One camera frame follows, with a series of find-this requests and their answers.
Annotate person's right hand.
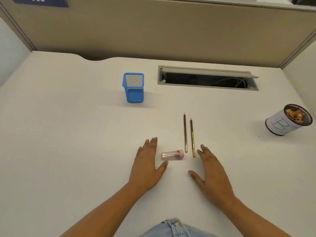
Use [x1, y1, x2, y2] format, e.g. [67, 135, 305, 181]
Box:
[187, 144, 237, 209]

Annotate person's left hand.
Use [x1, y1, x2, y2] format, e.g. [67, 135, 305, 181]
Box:
[128, 137, 169, 194]

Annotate pink clear pencil sharpener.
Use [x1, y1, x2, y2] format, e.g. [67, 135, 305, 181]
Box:
[161, 149, 185, 161]

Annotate black yellow striped pencil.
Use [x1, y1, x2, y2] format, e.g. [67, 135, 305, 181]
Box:
[190, 118, 196, 158]
[183, 113, 188, 153]

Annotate blue mesh pen holder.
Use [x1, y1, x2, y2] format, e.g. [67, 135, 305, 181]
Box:
[122, 72, 145, 103]

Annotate person's right forearm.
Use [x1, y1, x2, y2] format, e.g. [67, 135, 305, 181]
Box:
[217, 195, 293, 237]

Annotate person's left forearm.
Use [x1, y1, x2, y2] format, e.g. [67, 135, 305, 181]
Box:
[59, 182, 148, 237]

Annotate light blue jeans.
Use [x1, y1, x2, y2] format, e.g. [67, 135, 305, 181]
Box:
[139, 218, 220, 237]

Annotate black mesh cup white label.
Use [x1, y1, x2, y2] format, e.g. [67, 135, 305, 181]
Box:
[265, 104, 313, 136]

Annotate white side divider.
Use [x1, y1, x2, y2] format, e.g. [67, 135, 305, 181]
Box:
[281, 39, 316, 121]
[0, 16, 33, 88]

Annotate wide beige partition panel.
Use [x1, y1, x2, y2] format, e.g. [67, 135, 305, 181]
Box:
[0, 0, 316, 69]

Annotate blue number sign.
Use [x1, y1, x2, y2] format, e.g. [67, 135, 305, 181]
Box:
[10, 0, 69, 8]

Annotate white cable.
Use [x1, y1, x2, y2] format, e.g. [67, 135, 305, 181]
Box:
[217, 77, 247, 89]

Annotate grey desk cable tray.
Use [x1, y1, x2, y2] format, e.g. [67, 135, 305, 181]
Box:
[157, 65, 260, 92]

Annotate grey partition post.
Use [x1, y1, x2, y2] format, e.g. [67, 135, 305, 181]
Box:
[0, 2, 38, 51]
[277, 32, 316, 70]

